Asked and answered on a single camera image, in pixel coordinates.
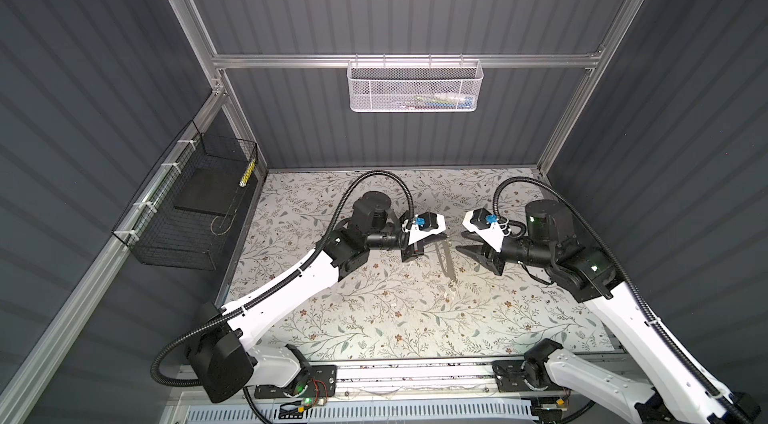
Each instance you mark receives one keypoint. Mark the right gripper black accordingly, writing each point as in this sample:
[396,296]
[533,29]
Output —
[479,254]

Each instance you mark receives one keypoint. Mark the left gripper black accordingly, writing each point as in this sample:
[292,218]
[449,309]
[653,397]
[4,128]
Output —
[411,251]

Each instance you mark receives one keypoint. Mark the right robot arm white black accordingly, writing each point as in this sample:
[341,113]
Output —
[678,389]

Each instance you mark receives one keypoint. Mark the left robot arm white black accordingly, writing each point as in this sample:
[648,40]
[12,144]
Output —
[232,356]

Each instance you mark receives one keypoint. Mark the floral table mat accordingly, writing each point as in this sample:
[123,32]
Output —
[442,304]

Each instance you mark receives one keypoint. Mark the yellow marker in basket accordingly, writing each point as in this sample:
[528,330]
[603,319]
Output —
[248,172]

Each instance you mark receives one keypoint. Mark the black pad in basket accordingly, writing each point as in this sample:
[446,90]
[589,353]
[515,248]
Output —
[209,192]

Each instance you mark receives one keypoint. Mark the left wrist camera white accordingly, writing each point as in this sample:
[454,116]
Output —
[426,223]

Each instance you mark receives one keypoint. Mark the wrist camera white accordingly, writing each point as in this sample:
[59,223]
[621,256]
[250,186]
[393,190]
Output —
[484,231]
[426,223]

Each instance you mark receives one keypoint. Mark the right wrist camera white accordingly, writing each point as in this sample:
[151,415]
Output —
[484,231]

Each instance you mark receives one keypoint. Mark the aluminium mounting rail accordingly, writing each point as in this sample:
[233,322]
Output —
[429,377]

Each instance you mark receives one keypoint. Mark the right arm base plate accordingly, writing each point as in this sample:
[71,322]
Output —
[512,376]

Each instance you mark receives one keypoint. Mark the white wire mesh basket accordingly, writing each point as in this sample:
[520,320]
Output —
[414,86]

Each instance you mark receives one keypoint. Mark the white slotted cable duct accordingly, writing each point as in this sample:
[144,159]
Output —
[407,410]

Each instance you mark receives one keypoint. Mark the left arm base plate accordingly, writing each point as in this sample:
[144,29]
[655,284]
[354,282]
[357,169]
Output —
[318,381]

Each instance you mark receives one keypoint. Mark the black wire basket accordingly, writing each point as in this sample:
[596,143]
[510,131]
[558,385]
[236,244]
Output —
[157,234]

